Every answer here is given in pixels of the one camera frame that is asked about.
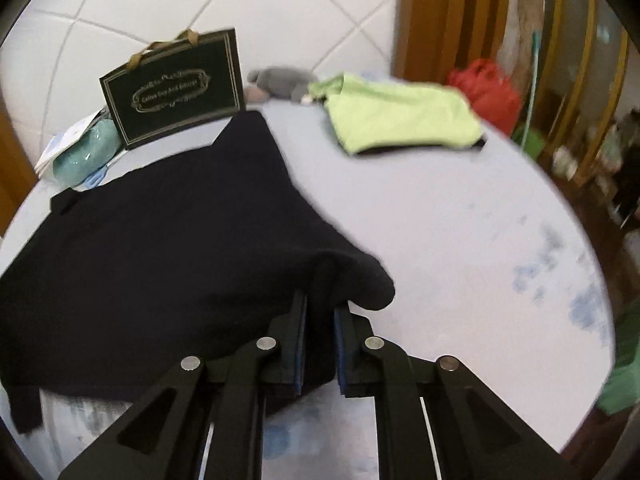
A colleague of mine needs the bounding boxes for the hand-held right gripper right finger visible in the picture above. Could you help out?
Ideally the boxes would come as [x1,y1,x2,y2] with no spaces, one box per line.
[333,303,577,480]

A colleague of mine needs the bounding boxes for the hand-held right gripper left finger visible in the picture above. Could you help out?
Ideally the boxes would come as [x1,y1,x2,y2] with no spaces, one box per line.
[57,289,308,480]

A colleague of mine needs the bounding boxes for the black garment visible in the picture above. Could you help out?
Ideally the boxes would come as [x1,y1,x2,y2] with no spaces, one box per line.
[0,110,397,435]

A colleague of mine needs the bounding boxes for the white floral tablecloth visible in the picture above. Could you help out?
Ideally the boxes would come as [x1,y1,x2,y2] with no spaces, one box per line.
[0,72,617,480]

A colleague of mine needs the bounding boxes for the light green garment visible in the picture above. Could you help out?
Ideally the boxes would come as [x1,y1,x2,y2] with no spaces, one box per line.
[306,74,487,156]

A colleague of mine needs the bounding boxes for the grey plush toy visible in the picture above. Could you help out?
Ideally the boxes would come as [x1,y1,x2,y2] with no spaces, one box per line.
[244,66,321,106]

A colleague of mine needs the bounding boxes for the green cloth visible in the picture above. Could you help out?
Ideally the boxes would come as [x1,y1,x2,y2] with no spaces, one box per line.
[596,305,640,417]

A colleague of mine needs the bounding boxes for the teal ceramic bowl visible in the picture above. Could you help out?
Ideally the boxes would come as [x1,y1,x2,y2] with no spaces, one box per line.
[52,119,122,190]

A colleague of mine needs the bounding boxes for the red bag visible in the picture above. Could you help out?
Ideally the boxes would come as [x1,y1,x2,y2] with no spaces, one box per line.
[446,58,523,137]

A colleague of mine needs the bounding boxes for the wooden glass cabinet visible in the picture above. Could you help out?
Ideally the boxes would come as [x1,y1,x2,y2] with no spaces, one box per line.
[520,0,640,231]

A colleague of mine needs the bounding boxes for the blue handled scissors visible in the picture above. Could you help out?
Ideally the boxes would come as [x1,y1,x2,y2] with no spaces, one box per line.
[82,164,117,191]

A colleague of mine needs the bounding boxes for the black gift bag gold handles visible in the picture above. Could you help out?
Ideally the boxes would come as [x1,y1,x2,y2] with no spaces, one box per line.
[99,28,247,151]

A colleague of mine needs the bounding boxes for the green handled broom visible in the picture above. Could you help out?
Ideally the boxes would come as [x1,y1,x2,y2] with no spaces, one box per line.
[510,30,548,161]

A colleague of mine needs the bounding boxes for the wooden door frame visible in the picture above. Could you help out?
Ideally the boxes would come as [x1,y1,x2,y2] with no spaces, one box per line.
[392,0,521,83]

